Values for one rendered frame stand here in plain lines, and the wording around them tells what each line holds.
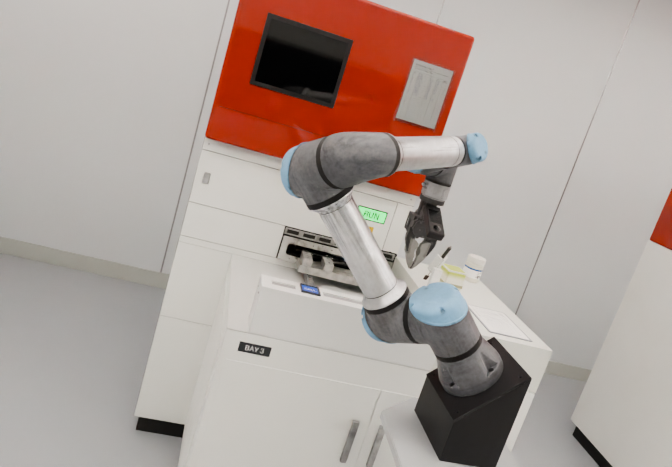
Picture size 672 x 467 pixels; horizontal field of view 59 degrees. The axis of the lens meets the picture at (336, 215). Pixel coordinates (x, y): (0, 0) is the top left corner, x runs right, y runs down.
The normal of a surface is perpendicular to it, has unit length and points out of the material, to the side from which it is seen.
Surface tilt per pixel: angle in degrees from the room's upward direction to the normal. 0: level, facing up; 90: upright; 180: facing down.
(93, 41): 90
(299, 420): 90
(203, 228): 90
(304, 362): 90
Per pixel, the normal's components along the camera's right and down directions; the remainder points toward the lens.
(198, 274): 0.15, 0.26
